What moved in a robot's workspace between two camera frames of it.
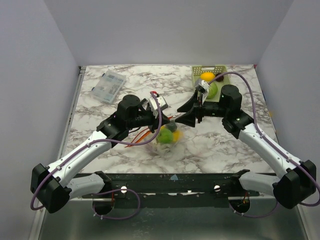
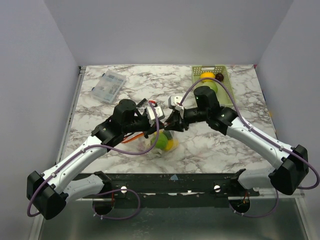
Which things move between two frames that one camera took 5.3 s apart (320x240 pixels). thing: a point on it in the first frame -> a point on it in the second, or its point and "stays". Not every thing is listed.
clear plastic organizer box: [108, 86] stays
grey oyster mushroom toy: [162, 149] -> [146, 145]
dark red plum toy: [220, 78] stays
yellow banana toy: [176, 135] -> [171, 144]
